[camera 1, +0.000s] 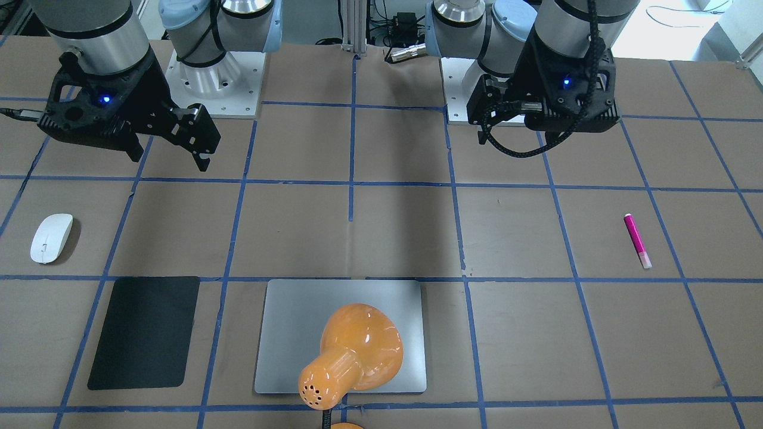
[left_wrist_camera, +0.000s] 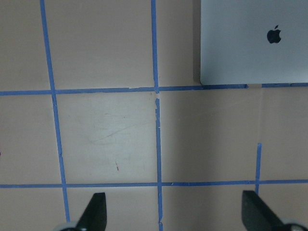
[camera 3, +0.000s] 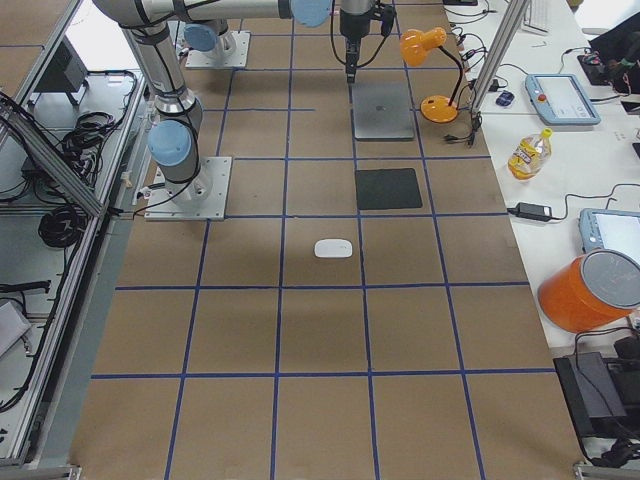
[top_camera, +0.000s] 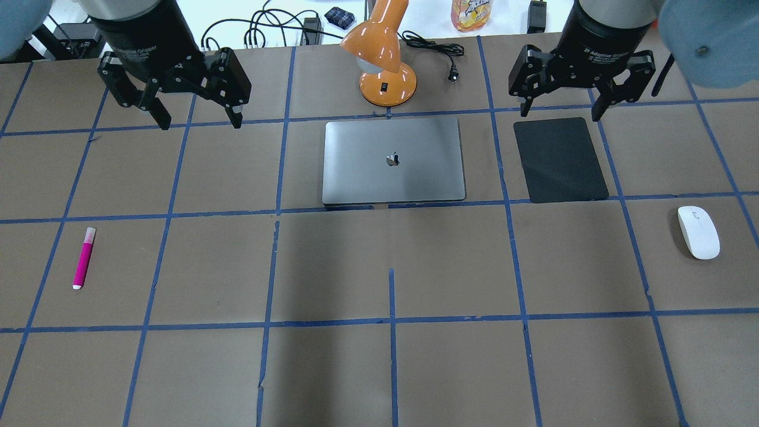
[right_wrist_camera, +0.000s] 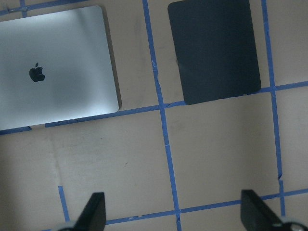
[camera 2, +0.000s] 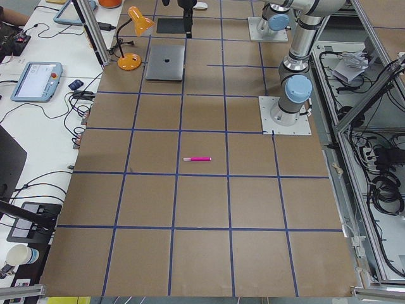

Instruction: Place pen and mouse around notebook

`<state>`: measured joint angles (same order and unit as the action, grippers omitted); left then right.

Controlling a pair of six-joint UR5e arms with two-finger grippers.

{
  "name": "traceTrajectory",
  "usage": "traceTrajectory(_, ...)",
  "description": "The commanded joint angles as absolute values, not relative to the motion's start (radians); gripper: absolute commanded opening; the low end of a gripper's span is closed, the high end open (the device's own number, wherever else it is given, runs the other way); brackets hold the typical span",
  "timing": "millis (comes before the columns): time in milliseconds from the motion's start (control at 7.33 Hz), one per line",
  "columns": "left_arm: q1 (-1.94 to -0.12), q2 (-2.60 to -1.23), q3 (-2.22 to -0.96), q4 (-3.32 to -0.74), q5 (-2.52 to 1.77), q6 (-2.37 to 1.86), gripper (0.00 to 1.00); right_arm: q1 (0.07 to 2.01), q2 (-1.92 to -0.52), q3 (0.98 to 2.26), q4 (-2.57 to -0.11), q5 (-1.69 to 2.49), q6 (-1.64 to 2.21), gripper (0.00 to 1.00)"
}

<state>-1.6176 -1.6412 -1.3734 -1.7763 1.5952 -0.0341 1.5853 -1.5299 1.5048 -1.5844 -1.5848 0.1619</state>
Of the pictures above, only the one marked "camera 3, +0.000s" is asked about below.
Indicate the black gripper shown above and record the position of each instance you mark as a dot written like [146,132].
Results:
[352,26]

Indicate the black mousepad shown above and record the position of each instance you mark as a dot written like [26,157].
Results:
[387,189]

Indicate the white computer mouse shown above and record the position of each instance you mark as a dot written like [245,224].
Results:
[333,248]

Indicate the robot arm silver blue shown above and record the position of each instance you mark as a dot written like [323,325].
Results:
[173,143]
[308,13]

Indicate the grey closed laptop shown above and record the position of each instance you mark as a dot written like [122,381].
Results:
[382,111]

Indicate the blue small device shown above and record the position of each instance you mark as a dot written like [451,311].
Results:
[505,99]

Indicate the white keyboard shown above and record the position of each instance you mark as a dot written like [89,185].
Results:
[536,17]

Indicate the yellow oil bottle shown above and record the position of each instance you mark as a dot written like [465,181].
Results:
[530,155]

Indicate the blue grey teach pendant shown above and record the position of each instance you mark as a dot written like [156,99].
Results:
[560,100]

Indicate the black power adapter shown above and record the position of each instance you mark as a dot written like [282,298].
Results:
[529,211]

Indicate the black monitor left shelf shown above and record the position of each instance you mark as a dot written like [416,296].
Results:
[66,73]

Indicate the orange cylindrical container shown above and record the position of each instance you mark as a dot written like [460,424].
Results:
[595,289]

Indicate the black box lower right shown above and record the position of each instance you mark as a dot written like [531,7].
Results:
[602,396]

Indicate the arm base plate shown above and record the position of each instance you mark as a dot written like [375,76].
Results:
[204,198]
[208,50]

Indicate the aluminium frame post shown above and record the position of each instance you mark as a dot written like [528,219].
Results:
[502,38]

